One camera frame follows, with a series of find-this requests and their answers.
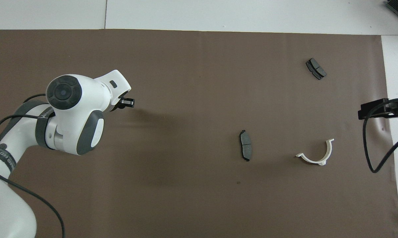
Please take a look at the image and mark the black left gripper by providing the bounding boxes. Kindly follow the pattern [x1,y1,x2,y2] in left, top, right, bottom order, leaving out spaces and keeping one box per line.
[110,98,135,112]

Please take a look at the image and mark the brown paper table mat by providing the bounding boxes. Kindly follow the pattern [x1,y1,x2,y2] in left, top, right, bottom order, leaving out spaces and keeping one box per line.
[0,29,398,238]

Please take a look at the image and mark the stacked grey brake pads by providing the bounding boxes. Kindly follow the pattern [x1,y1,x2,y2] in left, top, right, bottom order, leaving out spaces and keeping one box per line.
[306,58,327,80]

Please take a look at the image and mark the single grey brake pad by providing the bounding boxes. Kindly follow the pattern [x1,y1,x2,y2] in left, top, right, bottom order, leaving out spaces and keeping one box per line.
[239,130,253,162]

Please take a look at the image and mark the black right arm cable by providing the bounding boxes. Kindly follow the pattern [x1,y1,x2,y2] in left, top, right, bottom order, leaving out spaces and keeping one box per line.
[363,97,398,174]

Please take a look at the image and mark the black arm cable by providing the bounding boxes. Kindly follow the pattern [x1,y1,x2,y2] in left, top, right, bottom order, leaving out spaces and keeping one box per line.
[363,97,398,174]
[0,94,66,238]

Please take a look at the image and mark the white plastic half-ring clamp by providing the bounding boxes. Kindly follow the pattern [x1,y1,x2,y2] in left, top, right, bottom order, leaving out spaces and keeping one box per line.
[295,138,335,166]

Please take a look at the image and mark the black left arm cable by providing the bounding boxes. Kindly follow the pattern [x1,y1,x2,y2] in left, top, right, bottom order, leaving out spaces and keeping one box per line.
[0,94,66,238]

